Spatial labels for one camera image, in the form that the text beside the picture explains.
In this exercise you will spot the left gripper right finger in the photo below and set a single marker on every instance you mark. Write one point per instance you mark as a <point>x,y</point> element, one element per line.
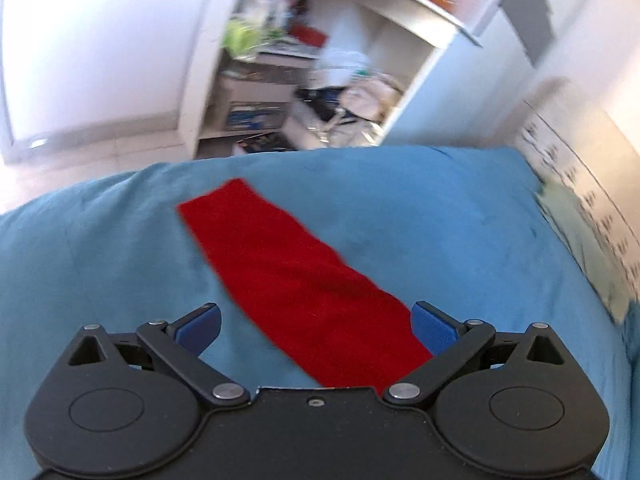
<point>457,349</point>

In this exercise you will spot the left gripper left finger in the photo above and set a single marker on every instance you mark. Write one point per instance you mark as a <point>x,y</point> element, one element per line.
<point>175,350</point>

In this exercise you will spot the red knitted garment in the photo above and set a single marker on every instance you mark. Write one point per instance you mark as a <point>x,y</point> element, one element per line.
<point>332,321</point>

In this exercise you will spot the blue bed cover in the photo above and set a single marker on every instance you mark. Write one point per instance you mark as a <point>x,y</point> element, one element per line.
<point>457,227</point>

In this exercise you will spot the pale green cloth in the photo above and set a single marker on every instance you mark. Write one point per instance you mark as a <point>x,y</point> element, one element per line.
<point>595,257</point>

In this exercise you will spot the cream embroidered quilt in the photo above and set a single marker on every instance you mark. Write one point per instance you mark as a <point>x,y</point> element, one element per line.
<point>566,137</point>

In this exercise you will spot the white shelf unit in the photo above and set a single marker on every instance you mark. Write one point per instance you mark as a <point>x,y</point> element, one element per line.
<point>347,72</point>

